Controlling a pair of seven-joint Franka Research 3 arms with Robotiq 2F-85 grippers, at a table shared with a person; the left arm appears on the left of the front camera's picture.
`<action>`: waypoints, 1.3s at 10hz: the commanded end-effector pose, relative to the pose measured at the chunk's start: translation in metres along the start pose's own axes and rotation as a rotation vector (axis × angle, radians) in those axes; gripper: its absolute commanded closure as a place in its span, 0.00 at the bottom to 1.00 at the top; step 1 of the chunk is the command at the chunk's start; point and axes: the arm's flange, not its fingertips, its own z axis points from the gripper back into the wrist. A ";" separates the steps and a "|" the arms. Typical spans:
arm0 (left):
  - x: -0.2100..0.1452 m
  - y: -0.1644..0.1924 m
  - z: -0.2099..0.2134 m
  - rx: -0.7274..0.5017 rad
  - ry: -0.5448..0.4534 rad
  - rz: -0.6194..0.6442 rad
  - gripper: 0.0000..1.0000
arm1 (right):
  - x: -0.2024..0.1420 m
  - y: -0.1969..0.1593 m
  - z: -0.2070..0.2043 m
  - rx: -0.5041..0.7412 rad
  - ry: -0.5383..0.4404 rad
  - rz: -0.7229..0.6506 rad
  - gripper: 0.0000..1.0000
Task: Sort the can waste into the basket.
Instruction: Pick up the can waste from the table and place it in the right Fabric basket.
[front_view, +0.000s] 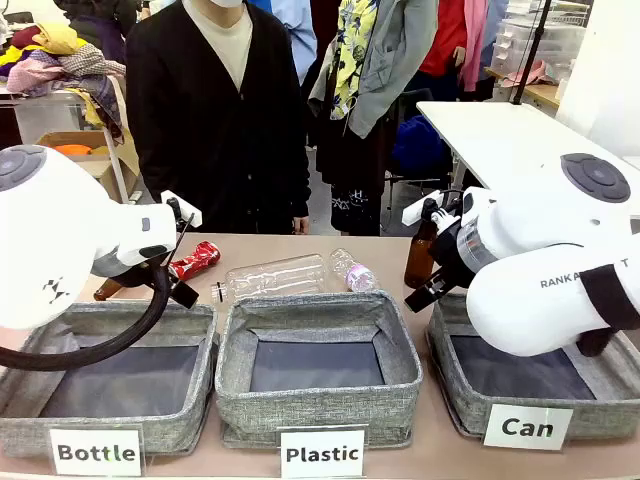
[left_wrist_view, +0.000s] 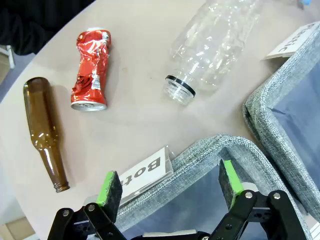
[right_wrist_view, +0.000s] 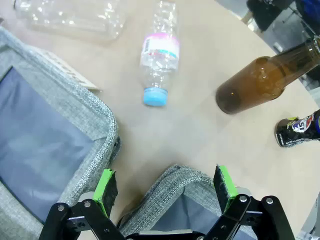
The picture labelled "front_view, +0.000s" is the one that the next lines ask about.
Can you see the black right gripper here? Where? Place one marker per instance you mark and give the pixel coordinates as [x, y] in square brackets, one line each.
[450, 250]

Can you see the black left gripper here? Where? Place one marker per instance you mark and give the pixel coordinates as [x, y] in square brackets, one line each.
[132, 276]

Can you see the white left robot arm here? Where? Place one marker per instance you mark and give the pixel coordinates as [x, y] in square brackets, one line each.
[55, 235]

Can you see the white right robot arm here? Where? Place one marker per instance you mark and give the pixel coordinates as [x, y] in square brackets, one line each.
[545, 280]

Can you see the crushed red can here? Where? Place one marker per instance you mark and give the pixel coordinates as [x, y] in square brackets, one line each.
[194, 262]

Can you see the grey basket labelled Can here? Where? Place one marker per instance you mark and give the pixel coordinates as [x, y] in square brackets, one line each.
[465, 400]

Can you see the grey basket labelled Bottle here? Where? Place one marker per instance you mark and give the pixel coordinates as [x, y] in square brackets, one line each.
[100, 430]

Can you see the grey basket labelled Plastic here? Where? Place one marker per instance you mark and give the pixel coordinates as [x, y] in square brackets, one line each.
[320, 405]

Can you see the white Can label sign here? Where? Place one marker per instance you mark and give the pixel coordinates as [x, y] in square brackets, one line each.
[527, 427]

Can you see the person's left hand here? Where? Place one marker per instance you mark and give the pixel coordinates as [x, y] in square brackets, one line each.
[301, 225]

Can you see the brown glass bottle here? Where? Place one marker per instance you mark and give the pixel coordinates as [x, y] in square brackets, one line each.
[419, 260]
[107, 289]

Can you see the small clear bottle pink label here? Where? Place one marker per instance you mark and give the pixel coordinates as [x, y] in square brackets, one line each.
[352, 272]

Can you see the large clear plastic bottle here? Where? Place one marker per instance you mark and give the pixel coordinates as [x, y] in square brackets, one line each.
[272, 277]

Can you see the blue chair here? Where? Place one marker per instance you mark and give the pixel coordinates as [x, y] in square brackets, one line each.
[417, 145]

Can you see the open cardboard box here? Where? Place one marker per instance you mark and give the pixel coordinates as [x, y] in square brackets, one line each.
[100, 160]

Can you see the white side table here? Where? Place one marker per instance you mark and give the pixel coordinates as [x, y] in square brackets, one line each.
[500, 140]

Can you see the person in black cardigan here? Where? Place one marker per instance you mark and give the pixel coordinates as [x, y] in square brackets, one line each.
[200, 125]

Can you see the white Bottle label sign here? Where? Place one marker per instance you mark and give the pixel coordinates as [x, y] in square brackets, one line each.
[95, 452]

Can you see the white Plastic label sign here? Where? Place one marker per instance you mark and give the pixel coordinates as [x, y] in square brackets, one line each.
[322, 454]

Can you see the person in grey hoodie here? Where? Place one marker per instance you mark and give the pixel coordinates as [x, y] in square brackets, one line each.
[380, 75]

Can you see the pink hanging garment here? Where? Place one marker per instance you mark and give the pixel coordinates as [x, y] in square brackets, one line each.
[474, 45]

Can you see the red hanging garment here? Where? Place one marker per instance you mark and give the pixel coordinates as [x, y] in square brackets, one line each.
[445, 35]

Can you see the black stand pole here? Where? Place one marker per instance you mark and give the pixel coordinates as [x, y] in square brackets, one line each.
[531, 55]

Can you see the pile of colourful clothes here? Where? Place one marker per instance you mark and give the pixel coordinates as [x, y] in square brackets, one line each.
[60, 65]

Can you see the clear plastic storage drawers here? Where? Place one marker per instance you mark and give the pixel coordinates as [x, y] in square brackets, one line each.
[540, 45]

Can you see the light blue shirt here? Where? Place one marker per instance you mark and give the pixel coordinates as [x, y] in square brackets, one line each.
[300, 35]

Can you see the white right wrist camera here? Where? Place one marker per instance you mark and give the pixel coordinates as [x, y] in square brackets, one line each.
[419, 210]

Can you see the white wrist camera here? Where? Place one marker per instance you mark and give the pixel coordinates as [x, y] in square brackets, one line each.
[419, 210]
[187, 210]

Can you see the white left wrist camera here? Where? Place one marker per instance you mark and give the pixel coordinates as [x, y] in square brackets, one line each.
[187, 210]

